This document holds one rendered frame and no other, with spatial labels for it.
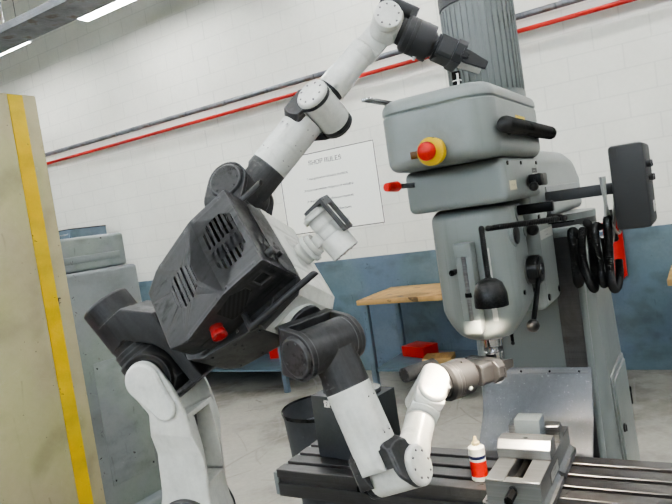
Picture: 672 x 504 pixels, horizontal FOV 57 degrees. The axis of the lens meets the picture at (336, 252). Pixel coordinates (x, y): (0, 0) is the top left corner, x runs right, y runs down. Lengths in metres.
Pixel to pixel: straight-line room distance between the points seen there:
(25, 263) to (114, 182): 6.21
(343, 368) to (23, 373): 1.63
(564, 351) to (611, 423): 0.25
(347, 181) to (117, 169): 3.45
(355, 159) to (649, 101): 2.71
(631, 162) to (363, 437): 0.95
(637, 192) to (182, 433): 1.21
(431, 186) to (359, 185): 4.99
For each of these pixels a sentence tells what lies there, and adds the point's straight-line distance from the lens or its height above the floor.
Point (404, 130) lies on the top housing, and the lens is 1.39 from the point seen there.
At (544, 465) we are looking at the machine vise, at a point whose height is 1.03.
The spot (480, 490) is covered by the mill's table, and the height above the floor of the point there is 0.96.
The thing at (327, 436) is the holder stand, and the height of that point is 1.03.
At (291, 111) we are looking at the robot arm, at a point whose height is 1.91.
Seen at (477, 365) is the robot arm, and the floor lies 1.26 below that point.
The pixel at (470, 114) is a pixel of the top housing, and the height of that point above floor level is 1.82.
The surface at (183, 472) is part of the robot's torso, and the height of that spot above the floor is 1.14.
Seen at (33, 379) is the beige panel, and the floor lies 1.22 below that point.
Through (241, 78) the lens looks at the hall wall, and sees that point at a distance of 7.33.
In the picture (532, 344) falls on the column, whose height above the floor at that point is 1.19.
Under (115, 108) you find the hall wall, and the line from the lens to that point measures 8.74.
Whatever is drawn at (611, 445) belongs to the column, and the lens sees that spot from 2.06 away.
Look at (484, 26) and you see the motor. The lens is 1.77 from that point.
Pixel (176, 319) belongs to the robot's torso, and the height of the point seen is 1.50.
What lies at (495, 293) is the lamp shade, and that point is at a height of 1.44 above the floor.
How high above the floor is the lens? 1.65
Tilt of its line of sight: 3 degrees down
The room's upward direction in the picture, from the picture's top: 9 degrees counter-clockwise
